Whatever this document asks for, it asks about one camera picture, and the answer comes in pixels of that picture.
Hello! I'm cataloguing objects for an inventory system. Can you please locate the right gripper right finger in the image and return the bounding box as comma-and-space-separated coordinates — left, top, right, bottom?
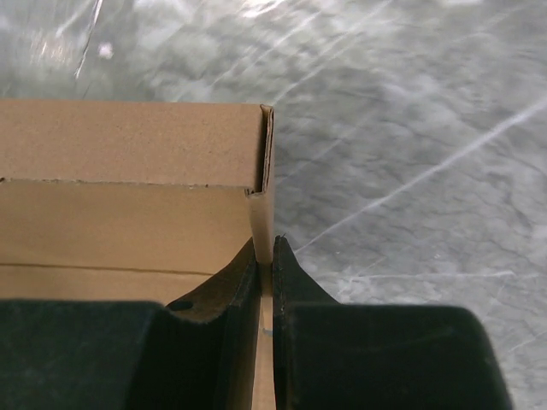
273, 237, 513, 409

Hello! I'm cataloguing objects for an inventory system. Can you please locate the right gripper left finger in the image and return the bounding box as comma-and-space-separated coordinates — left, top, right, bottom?
1, 243, 260, 409

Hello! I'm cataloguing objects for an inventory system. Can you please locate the brown cardboard box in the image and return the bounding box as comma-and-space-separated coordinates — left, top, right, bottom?
1, 98, 276, 409

